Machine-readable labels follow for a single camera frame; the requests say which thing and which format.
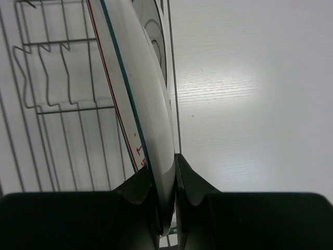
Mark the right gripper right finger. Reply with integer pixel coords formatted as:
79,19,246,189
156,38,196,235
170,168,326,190
175,154,219,249

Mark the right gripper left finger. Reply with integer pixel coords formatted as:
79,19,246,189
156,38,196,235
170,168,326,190
111,166,160,249

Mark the orange sunburst pattern plate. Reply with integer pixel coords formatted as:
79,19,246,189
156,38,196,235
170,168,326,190
86,1,175,235

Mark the white plate grey line pattern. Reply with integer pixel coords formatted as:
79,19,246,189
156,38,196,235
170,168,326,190
132,0,172,115

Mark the metal wire dish rack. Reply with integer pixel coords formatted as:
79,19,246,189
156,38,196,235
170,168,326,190
0,0,183,248

